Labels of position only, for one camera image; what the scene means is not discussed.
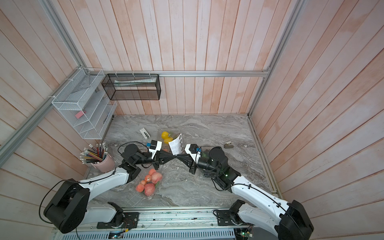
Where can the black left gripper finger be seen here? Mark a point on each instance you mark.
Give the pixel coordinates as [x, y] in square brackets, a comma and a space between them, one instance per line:
[156, 165]
[166, 156]

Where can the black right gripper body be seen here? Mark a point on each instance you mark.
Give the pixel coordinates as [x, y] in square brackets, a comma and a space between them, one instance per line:
[206, 166]

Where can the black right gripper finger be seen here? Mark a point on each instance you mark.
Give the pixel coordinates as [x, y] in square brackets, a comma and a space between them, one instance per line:
[192, 167]
[185, 158]

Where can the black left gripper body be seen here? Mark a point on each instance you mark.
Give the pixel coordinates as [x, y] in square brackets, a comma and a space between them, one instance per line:
[145, 158]

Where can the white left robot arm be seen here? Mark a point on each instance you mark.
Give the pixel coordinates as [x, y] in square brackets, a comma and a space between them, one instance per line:
[69, 208]

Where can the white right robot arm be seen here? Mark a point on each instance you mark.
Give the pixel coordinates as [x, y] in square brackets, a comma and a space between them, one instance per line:
[256, 207]

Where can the yellow lemon lower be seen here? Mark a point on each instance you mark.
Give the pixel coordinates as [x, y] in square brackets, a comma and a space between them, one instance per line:
[168, 140]

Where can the yellow lemon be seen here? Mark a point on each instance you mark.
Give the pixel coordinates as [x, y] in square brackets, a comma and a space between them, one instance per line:
[168, 140]
[165, 135]

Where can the clear box of lemons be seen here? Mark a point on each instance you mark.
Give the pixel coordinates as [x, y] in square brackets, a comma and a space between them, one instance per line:
[173, 133]

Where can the yellow lemon upper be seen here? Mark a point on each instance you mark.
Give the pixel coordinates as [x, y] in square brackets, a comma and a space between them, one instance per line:
[165, 135]

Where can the clear box of apples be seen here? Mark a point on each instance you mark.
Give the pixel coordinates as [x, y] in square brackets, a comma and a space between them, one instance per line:
[148, 182]

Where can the small brown white object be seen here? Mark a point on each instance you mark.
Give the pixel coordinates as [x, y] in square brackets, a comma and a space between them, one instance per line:
[228, 145]

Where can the pink cup of pencils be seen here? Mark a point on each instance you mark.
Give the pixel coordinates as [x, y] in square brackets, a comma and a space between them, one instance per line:
[98, 156]

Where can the pink eraser on shelf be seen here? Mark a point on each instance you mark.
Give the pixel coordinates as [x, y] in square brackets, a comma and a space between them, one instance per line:
[79, 114]

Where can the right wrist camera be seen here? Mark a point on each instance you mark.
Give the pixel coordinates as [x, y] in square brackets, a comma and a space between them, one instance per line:
[194, 151]

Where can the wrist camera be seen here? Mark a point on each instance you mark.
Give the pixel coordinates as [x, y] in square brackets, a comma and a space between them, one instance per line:
[153, 147]
[194, 151]

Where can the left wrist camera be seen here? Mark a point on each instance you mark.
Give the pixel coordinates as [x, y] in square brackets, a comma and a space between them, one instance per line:
[153, 147]

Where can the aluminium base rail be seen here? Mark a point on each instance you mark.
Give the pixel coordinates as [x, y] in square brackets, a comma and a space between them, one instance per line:
[179, 224]

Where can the black mesh wall basket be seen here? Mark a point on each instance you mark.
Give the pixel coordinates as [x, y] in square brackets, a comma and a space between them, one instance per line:
[127, 87]

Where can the white mesh wall shelf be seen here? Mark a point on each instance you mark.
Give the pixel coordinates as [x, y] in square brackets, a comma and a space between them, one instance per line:
[81, 92]

